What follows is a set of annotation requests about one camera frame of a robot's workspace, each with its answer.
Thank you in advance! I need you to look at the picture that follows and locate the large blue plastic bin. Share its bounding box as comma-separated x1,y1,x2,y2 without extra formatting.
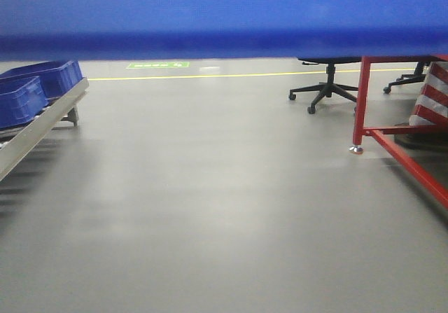
1,0,447,61

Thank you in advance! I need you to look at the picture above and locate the black office chair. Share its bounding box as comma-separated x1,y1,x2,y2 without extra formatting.
288,57,361,114
383,62,430,94

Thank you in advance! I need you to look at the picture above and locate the green floor sign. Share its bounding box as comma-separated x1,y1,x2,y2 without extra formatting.
126,61,190,69

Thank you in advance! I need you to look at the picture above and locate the rear blue bin on rack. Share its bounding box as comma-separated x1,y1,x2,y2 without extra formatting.
1,60,83,101

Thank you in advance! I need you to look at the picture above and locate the small blue bin on rack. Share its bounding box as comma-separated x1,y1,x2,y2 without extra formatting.
1,76,48,129

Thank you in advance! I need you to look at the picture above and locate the low steel roller rack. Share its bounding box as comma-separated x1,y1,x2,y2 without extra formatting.
1,78,89,180

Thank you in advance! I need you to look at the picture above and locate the red white striped barrier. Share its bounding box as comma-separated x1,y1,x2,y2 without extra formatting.
409,62,447,127

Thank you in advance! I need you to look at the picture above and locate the red metal frame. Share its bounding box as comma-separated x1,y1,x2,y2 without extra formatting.
351,54,448,210

